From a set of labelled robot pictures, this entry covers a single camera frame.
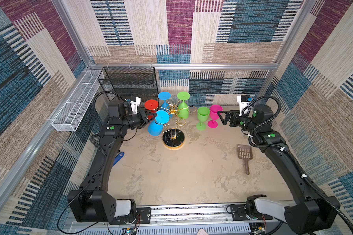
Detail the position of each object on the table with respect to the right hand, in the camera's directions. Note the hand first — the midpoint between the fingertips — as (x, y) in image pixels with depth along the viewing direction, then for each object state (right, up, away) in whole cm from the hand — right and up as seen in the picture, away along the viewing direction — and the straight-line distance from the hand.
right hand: (224, 113), depth 73 cm
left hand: (-33, 0, -3) cm, 33 cm away
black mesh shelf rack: (-56, +24, +31) cm, 68 cm away
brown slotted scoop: (+20, -24, +23) cm, 39 cm away
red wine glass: (-38, +5, +8) cm, 39 cm away
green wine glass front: (-6, +2, +27) cm, 28 cm away
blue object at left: (-60, -26, +20) cm, 68 cm away
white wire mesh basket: (-89, -1, +18) cm, 91 cm away
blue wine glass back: (-30, +11, +12) cm, 34 cm away
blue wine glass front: (-35, -7, +6) cm, 36 cm away
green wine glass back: (-20, +3, +15) cm, 25 cm away
